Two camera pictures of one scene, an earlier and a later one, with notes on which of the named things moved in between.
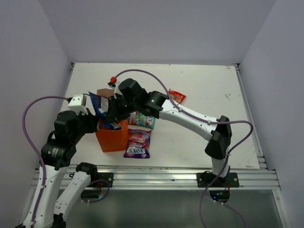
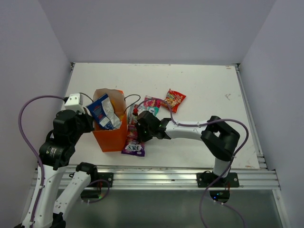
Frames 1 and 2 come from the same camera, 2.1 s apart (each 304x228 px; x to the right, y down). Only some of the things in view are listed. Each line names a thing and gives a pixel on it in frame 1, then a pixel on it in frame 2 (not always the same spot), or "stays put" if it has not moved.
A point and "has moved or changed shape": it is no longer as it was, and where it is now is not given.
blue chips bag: x=100 y=103 has moved or changed shape
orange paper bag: x=112 y=140 stays put
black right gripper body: x=120 y=108 → x=146 y=134
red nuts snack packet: x=177 y=97 stays put
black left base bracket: x=99 y=179 stays put
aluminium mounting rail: x=259 y=176 stays put
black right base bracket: x=204 y=179 stays put
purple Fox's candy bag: x=137 y=145 has moved or changed shape
